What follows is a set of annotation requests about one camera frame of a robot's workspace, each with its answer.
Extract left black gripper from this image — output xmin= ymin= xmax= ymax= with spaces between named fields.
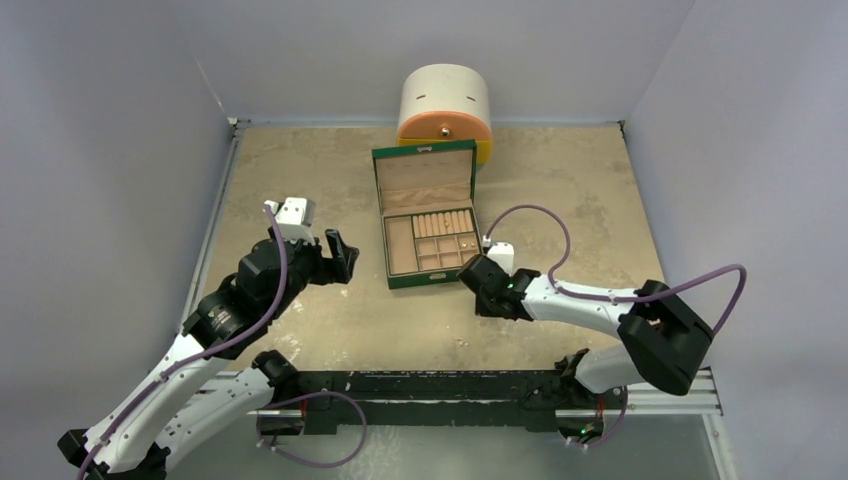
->
xmin=267 ymin=225 xmax=356 ymax=319

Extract green jewelry tray insert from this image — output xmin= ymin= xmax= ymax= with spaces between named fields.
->
xmin=383 ymin=208 xmax=481 ymax=277

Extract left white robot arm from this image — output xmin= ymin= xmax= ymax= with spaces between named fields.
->
xmin=58 ymin=227 xmax=360 ymax=479

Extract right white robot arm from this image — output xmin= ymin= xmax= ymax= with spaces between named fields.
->
xmin=458 ymin=255 xmax=714 ymax=407

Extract green jewelry box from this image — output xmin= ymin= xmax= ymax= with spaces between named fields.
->
xmin=371 ymin=140 xmax=477 ymax=290

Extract white orange round drawer box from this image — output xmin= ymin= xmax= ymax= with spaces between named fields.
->
xmin=396 ymin=63 xmax=493 ymax=168

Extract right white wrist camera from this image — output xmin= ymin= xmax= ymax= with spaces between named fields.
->
xmin=481 ymin=236 xmax=515 ymax=275

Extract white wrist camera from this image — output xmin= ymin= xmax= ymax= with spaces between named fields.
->
xmin=481 ymin=236 xmax=515 ymax=275
xmin=264 ymin=197 xmax=317 ymax=245

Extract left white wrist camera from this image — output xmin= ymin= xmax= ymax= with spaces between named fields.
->
xmin=264 ymin=197 xmax=317 ymax=245

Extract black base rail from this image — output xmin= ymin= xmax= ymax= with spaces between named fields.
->
xmin=272 ymin=370 xmax=625 ymax=437

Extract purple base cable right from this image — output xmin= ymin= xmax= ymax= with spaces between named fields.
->
xmin=564 ymin=390 xmax=631 ymax=452

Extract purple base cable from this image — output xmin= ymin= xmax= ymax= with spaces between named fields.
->
xmin=564 ymin=390 xmax=631 ymax=452
xmin=255 ymin=390 xmax=368 ymax=470

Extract aluminium frame rail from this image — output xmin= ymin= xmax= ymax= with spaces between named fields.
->
xmin=177 ymin=117 xmax=252 ymax=332

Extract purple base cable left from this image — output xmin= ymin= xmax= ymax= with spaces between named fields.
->
xmin=255 ymin=390 xmax=368 ymax=470

